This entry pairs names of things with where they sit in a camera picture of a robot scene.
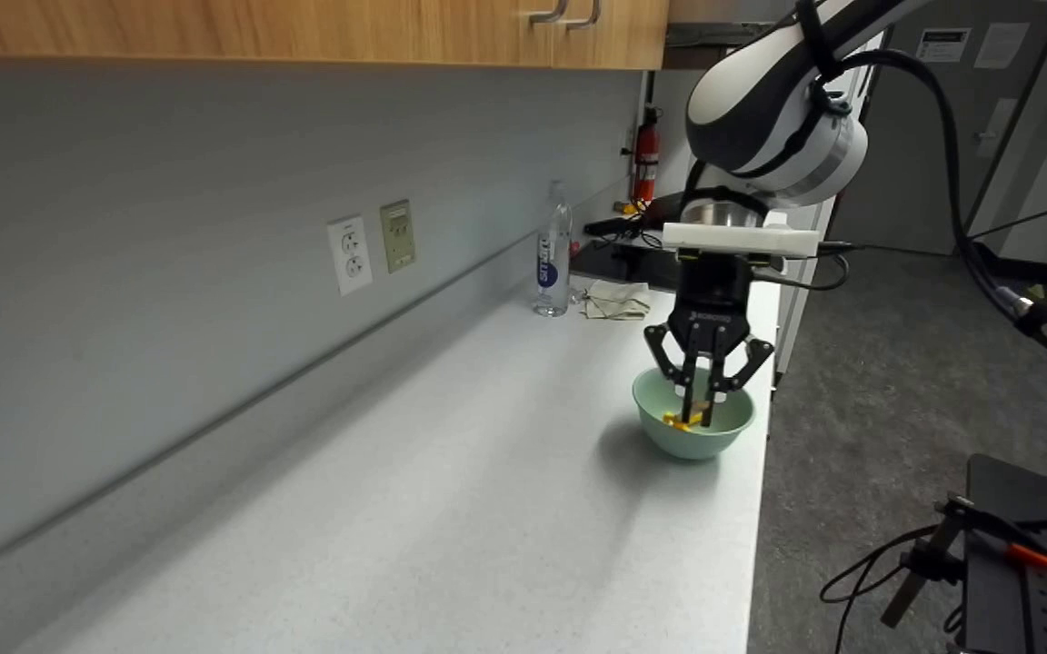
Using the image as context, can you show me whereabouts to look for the black cooktop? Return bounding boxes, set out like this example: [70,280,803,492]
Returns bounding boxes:
[570,194,682,292]

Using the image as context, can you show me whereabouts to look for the mint green bowl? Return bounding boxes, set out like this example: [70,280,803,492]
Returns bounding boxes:
[631,367,757,461]

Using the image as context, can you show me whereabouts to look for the black perforated side table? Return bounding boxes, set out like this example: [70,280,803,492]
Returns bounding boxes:
[963,454,1047,654]

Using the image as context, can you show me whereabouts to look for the wooden ladle yellow head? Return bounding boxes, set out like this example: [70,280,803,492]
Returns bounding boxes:
[662,351,719,431]

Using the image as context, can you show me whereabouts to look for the beige wall switch plate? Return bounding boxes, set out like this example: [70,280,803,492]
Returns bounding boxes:
[383,200,415,272]

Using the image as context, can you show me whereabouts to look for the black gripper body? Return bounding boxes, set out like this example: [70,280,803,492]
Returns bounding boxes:
[668,252,748,355]

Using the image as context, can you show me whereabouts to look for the clear plastic water bottle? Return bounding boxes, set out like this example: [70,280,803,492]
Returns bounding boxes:
[534,182,570,317]

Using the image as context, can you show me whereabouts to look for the orange handled clamp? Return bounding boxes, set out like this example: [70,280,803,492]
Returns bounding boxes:
[943,498,1047,570]

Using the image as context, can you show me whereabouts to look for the white wall outlet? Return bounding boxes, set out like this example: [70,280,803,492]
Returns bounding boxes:
[328,213,371,295]

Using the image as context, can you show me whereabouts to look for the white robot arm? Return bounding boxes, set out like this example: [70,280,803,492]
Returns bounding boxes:
[644,0,922,429]

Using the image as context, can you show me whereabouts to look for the red fire extinguisher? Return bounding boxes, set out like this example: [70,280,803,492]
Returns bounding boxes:
[627,110,662,213]

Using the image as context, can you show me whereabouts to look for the black floor cables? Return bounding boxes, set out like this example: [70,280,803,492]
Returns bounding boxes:
[817,524,971,654]

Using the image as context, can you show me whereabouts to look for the wooden upper cabinet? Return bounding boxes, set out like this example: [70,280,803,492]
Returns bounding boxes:
[0,0,668,70]

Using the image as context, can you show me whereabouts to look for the crumpled beige cloth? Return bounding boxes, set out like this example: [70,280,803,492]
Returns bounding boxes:
[583,280,651,318]

